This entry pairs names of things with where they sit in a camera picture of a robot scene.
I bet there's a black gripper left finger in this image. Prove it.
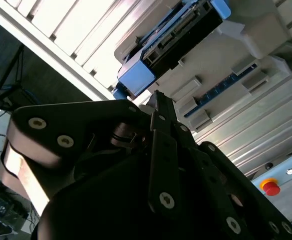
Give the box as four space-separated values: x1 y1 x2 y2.
0 90 183 222

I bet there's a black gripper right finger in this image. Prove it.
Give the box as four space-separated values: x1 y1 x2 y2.
170 122 292 240

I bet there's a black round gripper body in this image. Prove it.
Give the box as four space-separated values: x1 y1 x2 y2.
37 149 228 240

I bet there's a hard disk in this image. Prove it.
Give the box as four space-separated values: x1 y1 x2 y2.
111 0 232 101

